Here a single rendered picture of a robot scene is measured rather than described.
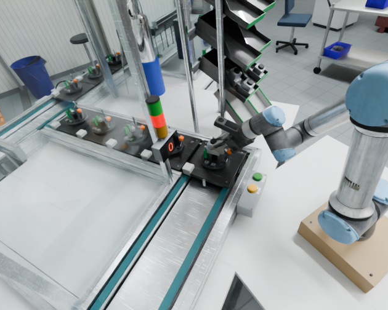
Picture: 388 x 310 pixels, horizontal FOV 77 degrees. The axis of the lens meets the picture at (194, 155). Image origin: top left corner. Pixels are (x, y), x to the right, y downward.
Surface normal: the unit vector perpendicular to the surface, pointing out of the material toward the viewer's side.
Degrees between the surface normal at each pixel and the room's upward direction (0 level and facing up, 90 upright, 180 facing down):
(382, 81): 79
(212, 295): 0
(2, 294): 0
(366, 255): 5
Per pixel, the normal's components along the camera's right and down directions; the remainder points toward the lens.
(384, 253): -0.04, -0.71
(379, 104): -0.84, 0.30
